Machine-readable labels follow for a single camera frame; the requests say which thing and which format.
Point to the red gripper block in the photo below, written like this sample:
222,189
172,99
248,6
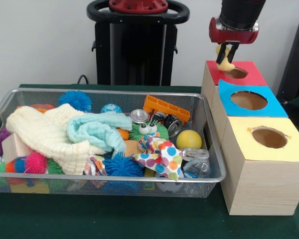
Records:
234,36

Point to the yellow plush toy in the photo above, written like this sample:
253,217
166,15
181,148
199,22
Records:
225,66

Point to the wooden box with three holes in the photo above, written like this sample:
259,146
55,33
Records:
264,186

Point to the clear plastic bottle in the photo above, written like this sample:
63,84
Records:
196,166

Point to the white polka dot cloth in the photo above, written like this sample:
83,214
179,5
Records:
162,155

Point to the orange toy building brick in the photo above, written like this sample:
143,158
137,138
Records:
169,107

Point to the light teal cloth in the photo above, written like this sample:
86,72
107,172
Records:
97,129

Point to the cream knitted cloth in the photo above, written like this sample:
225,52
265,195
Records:
44,129

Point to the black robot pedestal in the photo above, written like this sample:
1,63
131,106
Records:
134,49

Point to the yellow tennis ball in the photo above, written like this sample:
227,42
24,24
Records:
189,140

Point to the black crushed drink can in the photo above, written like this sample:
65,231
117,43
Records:
173,124

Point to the green spiky ball with eyes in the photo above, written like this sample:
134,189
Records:
145,129

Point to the black flat panel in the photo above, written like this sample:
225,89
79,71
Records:
296,62

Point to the blue spiky rubber ball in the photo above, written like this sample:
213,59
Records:
123,165
76,99

